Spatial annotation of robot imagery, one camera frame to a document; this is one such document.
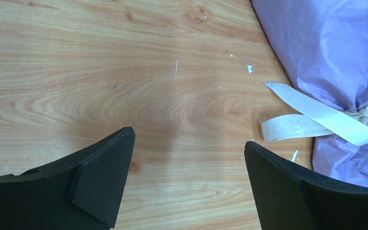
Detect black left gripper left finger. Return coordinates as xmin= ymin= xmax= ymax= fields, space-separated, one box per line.
xmin=0 ymin=127 xmax=135 ymax=230

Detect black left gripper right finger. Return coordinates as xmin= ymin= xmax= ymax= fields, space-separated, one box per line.
xmin=244 ymin=141 xmax=368 ymax=230

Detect cream ribbon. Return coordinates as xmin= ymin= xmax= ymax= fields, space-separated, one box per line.
xmin=261 ymin=82 xmax=368 ymax=146

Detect purple paper bouquet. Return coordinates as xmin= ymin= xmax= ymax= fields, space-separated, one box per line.
xmin=252 ymin=0 xmax=368 ymax=187

